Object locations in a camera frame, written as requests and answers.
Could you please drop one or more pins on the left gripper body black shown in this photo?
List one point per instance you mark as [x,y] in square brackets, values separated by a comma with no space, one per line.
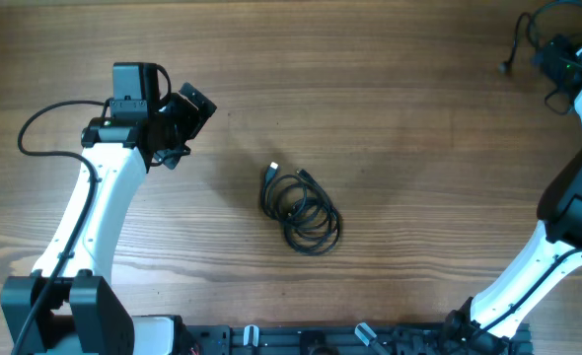
[180,121]

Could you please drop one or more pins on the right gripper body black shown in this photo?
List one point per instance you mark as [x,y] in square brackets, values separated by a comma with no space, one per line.
[547,59]

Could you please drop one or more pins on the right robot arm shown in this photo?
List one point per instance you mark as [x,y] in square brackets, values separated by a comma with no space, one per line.
[488,322]

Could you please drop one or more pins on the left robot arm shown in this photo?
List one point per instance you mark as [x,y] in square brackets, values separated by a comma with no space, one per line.
[66,304]

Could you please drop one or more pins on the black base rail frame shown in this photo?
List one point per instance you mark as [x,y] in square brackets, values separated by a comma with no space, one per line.
[403,339]

